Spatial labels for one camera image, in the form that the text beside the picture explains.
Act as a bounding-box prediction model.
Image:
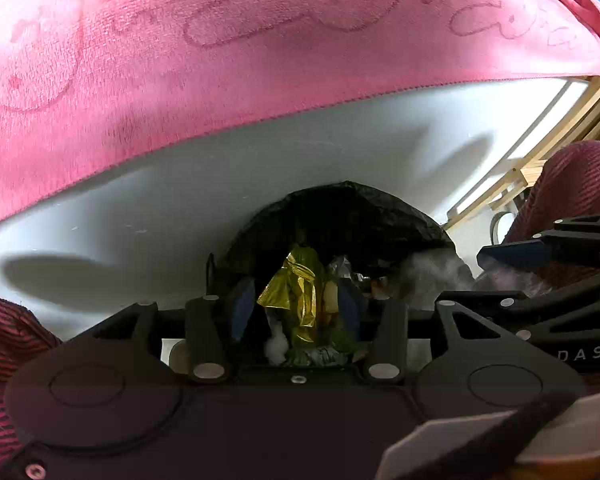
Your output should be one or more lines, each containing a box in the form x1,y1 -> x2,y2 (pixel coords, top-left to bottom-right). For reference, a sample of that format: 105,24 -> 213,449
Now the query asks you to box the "wooden chair frame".
445,75 -> 600,233

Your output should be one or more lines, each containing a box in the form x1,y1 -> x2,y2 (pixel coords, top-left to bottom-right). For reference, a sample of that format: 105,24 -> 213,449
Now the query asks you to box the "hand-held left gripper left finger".
92,278 -> 256,385

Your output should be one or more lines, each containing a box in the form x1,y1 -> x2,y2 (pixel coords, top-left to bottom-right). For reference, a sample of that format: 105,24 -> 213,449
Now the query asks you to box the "black trash bag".
205,180 -> 456,311

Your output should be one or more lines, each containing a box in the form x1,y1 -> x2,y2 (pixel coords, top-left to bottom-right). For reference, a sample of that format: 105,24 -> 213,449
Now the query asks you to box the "green and white wrapper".
285,330 -> 358,367

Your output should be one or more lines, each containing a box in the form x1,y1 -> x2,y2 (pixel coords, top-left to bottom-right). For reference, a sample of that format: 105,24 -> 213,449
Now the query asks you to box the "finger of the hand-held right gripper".
477,216 -> 600,271
437,271 -> 600,346

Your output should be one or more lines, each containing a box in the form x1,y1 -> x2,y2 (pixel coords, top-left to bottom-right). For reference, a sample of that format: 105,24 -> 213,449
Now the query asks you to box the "white tissue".
264,320 -> 288,365

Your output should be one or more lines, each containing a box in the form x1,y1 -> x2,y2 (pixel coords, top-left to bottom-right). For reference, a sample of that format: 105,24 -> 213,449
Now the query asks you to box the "gold foil wrapper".
256,245 -> 326,348

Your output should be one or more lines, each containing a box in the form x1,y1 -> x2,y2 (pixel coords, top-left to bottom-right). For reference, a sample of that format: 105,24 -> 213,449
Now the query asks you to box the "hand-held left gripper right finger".
337,280 -> 518,382

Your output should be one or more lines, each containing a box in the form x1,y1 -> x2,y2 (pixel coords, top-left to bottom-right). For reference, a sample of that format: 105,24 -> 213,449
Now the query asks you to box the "pink rabbit print blanket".
0,0 -> 600,233

